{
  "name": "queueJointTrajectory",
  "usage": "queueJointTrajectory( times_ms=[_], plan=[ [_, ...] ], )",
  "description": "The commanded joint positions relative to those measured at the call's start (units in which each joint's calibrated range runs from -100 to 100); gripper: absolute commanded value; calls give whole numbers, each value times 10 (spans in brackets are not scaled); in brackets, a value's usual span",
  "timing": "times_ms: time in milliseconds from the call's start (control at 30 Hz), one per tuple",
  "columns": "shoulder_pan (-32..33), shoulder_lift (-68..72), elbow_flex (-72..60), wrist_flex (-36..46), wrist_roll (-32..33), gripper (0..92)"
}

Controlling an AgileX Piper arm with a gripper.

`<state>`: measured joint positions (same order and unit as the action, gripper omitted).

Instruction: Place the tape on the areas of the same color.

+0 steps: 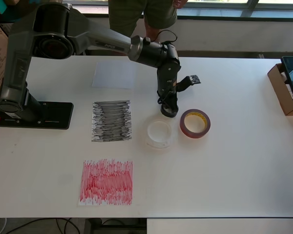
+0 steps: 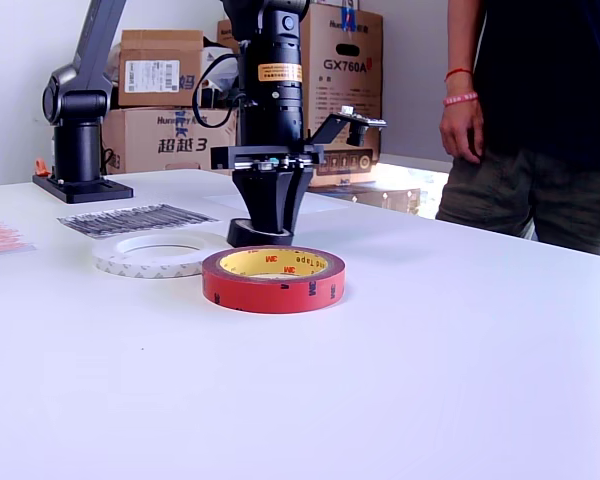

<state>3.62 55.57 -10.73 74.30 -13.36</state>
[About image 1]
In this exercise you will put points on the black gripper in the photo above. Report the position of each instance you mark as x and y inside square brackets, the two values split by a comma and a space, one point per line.
[172, 97]

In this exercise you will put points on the black tape roll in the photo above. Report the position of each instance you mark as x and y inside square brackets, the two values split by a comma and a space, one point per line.
[169, 115]

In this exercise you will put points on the red 3M tape roll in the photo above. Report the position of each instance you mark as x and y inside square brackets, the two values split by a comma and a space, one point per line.
[193, 133]

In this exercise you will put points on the white tape roll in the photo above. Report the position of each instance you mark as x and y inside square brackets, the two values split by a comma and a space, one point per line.
[159, 145]

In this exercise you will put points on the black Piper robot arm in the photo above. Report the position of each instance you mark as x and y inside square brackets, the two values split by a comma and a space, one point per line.
[100, 41]

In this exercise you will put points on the person's left hand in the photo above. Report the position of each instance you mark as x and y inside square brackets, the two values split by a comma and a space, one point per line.
[179, 3]

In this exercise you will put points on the black scribbled paper sheet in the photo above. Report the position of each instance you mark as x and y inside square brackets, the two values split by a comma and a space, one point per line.
[112, 120]

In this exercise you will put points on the blank white paper sheet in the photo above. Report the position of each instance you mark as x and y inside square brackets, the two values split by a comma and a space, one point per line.
[112, 74]

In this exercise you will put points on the person in green shorts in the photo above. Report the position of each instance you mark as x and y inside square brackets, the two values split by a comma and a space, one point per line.
[127, 14]

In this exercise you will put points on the open brown cardboard box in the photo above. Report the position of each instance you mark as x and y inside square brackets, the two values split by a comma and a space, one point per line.
[277, 90]

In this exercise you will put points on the red scribbled paper sheet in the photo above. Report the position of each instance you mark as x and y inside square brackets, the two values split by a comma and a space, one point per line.
[107, 182]

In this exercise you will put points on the small white object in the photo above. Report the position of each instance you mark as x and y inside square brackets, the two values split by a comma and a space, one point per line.
[284, 78]

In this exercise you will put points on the wrist camera board on bracket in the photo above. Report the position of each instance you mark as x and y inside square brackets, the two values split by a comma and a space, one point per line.
[194, 79]

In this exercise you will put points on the small grey wall fixture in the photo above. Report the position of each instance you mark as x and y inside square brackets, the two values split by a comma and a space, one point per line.
[261, 56]

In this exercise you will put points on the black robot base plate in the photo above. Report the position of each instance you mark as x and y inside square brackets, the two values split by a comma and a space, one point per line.
[56, 114]

